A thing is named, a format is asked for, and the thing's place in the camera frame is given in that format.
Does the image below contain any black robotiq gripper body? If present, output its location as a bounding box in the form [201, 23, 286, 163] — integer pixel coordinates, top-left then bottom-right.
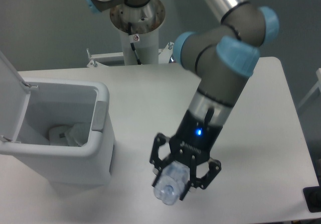
[169, 109, 222, 174]

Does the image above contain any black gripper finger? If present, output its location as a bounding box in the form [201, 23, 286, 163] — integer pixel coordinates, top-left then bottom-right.
[179, 157, 222, 200]
[149, 133, 179, 187]

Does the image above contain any clear plastic water bottle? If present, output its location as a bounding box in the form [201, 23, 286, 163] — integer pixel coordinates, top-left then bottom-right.
[153, 161, 190, 205]

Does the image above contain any white plastic bag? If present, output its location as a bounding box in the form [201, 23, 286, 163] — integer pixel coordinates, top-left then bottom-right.
[64, 123, 90, 147]

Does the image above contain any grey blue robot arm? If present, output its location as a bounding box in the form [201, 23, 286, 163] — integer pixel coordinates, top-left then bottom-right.
[150, 0, 279, 205]

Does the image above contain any white paper trash in bin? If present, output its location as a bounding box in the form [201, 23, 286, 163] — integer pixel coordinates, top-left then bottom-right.
[49, 126, 71, 146]

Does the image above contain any white plastic trash can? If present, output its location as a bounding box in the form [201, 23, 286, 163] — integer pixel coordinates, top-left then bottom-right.
[1, 78, 115, 185]

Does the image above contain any white trash can lid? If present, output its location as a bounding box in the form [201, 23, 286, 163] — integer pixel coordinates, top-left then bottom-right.
[1, 53, 38, 141]

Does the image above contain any black device at table edge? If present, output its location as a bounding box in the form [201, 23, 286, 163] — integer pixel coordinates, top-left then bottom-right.
[303, 186, 320, 213]

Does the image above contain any white pedestal base frame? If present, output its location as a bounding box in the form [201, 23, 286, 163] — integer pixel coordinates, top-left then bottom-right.
[86, 42, 176, 68]

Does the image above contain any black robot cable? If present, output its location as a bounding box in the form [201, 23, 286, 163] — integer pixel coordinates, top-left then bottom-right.
[127, 22, 142, 65]

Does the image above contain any white furniture frame right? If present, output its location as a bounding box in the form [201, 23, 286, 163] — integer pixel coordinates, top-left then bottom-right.
[297, 68, 320, 112]

